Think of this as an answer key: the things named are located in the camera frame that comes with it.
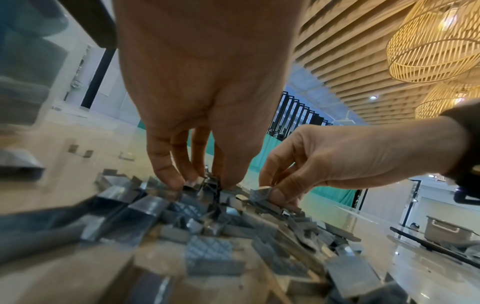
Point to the pile of metal staple strips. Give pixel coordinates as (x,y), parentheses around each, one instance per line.
(202,237)

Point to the dark counter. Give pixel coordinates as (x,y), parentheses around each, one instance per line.
(442,248)

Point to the green curtain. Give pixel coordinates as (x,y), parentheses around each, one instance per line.
(259,160)

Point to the black marker wristband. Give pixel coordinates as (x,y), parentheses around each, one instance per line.
(469,160)

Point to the person's left hand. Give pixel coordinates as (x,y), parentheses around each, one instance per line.
(202,71)

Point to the black window post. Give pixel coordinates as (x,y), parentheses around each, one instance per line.
(96,80)

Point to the person's right hand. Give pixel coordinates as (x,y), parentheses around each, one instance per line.
(352,157)

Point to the wicker pendant lamp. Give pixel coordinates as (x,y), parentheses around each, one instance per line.
(450,101)
(435,41)

